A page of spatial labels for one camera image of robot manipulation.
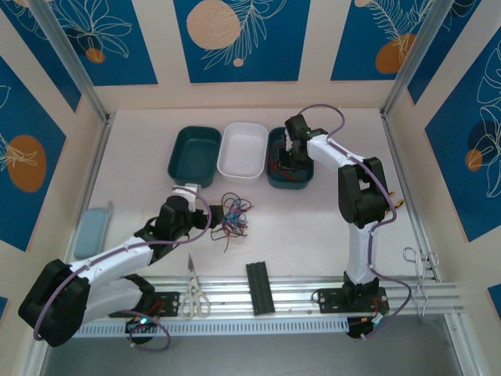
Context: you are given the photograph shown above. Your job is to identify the yellow and black pliers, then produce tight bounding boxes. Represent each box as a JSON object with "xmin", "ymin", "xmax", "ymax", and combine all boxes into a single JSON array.
[{"xmin": 385, "ymin": 191, "xmax": 405, "ymax": 215}]

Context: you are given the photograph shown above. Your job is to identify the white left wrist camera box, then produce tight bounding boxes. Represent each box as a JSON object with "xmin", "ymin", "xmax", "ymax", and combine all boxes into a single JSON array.
[{"xmin": 171, "ymin": 183, "xmax": 200, "ymax": 212}]

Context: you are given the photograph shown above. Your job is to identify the black controller board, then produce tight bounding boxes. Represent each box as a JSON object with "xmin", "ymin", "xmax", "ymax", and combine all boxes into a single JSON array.
[
  {"xmin": 347, "ymin": 315, "xmax": 387, "ymax": 341},
  {"xmin": 124, "ymin": 315, "xmax": 160, "ymax": 345}
]

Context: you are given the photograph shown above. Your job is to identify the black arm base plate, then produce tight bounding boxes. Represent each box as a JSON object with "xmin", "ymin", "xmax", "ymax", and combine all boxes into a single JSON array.
[
  {"xmin": 315, "ymin": 287, "xmax": 389, "ymax": 315},
  {"xmin": 108, "ymin": 290, "xmax": 181, "ymax": 319}
]

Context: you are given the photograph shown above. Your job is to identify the aluminium corner post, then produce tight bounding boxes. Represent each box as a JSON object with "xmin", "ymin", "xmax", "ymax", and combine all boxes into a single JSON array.
[
  {"xmin": 380, "ymin": 0, "xmax": 457, "ymax": 118},
  {"xmin": 27, "ymin": 0, "xmax": 113, "ymax": 125}
]

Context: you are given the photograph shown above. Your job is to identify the metal wire hooks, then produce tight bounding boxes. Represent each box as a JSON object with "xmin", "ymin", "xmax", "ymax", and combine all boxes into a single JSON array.
[{"xmin": 402, "ymin": 246, "xmax": 442, "ymax": 316}]

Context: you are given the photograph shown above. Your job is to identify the white scissors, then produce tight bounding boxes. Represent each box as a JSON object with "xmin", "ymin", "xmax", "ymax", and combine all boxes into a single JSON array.
[{"xmin": 178, "ymin": 253, "xmax": 211, "ymax": 320}]

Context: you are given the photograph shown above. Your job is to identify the black extrusion bar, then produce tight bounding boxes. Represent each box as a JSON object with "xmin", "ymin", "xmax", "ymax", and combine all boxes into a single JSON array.
[{"xmin": 245, "ymin": 260, "xmax": 276, "ymax": 316}]

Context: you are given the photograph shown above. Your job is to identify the thin blue cable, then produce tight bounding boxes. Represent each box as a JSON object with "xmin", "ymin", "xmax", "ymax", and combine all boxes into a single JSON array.
[{"xmin": 222, "ymin": 210, "xmax": 250, "ymax": 233}]

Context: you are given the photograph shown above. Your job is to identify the blue floral wall poster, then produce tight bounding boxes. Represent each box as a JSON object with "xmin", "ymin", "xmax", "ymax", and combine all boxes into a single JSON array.
[
  {"xmin": 330, "ymin": 0, "xmax": 435, "ymax": 82},
  {"xmin": 42, "ymin": 0, "xmax": 159, "ymax": 87},
  {"xmin": 0, "ymin": 54, "xmax": 67, "ymax": 252},
  {"xmin": 424, "ymin": 34, "xmax": 501, "ymax": 243},
  {"xmin": 406, "ymin": 0, "xmax": 501, "ymax": 106},
  {"xmin": 173, "ymin": 0, "xmax": 312, "ymax": 84},
  {"xmin": 0, "ymin": 7, "xmax": 82, "ymax": 114}
]

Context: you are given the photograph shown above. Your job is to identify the light blue case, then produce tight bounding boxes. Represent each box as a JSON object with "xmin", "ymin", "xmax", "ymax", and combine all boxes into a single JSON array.
[{"xmin": 74, "ymin": 201, "xmax": 115, "ymax": 259}]

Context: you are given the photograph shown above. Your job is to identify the white plastic bin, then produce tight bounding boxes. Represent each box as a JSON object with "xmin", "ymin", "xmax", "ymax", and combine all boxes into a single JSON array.
[{"xmin": 216, "ymin": 121, "xmax": 269, "ymax": 185}]

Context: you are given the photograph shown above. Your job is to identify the aluminium side rail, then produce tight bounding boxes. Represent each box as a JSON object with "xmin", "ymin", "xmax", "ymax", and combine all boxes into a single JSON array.
[
  {"xmin": 21, "ymin": 113, "xmax": 114, "ymax": 376},
  {"xmin": 379, "ymin": 111, "xmax": 490, "ymax": 376}
]

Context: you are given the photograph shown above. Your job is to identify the tangle of coloured wires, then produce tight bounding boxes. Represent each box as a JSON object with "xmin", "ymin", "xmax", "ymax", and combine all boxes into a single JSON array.
[{"xmin": 221, "ymin": 191, "xmax": 254, "ymax": 236}]

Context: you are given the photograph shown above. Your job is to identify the dark green plastic bin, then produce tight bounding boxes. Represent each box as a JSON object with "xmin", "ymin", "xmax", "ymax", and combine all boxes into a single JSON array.
[
  {"xmin": 266, "ymin": 126, "xmax": 315, "ymax": 191},
  {"xmin": 167, "ymin": 125, "xmax": 223, "ymax": 189}
]

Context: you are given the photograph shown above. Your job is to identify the thin black cable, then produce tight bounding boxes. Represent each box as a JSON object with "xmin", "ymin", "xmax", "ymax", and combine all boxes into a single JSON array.
[{"xmin": 210, "ymin": 193, "xmax": 250, "ymax": 242}]

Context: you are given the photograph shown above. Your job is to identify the white slotted cable duct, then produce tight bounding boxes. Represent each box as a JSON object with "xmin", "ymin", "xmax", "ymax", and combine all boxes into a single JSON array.
[{"xmin": 74, "ymin": 317, "xmax": 349, "ymax": 338}]

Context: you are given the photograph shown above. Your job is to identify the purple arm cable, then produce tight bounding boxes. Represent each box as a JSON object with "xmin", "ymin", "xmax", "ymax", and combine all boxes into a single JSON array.
[
  {"xmin": 34, "ymin": 187, "xmax": 214, "ymax": 352},
  {"xmin": 299, "ymin": 103, "xmax": 413, "ymax": 340}
]

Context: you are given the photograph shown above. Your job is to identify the aluminium rail frame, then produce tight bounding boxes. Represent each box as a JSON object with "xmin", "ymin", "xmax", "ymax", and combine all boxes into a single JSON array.
[{"xmin": 33, "ymin": 273, "xmax": 465, "ymax": 323}]

